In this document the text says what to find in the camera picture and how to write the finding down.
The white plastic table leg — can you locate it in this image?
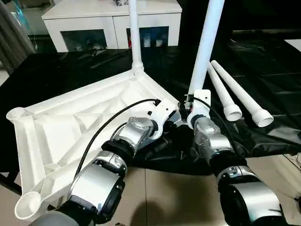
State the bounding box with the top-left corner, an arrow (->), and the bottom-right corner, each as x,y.
127,0 -> 145,77
187,0 -> 226,103
206,62 -> 243,122
210,59 -> 275,128

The white plastic table top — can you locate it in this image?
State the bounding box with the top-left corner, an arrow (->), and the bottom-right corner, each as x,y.
6,71 -> 183,222

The black mat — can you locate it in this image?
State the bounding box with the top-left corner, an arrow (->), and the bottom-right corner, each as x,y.
0,35 -> 301,176

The white cabinet with glass doors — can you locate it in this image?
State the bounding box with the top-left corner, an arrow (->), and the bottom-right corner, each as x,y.
41,0 -> 183,52

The grey curtain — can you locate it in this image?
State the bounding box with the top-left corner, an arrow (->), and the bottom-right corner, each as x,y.
0,0 -> 36,69

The light blue plastic item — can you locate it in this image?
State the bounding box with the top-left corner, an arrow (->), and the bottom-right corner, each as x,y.
12,0 -> 36,33

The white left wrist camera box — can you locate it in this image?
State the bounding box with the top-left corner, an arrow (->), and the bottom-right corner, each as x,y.
148,101 -> 179,138

